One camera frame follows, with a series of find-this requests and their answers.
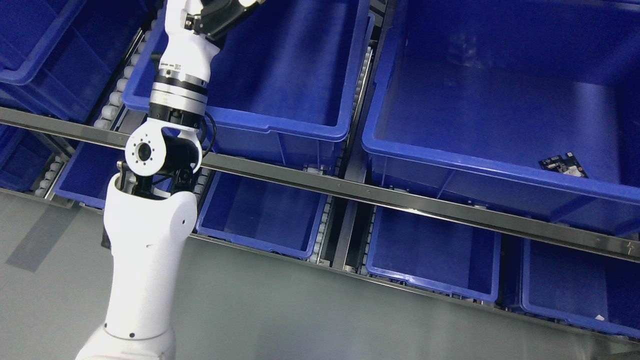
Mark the blue bin lower middle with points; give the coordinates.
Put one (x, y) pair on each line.
(262, 215)

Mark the blue bin upper shelf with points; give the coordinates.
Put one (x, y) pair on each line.
(281, 91)

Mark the blue bin lower left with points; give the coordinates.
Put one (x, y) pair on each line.
(86, 176)

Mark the blue bin upper left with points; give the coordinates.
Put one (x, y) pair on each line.
(57, 56)

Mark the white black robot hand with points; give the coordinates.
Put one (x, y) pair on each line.
(195, 30)

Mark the blue bin bottom far right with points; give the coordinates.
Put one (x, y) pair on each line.
(584, 289)

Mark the black circuit board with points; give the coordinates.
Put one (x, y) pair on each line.
(564, 164)

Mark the metal shelf rack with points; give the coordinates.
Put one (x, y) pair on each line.
(350, 190)

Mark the blue bin lower right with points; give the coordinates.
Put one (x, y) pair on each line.
(434, 254)

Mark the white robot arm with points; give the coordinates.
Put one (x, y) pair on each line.
(150, 210)

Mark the large blue bin right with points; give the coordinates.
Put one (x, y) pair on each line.
(500, 100)

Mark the blue bin far left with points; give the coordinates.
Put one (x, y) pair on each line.
(24, 154)

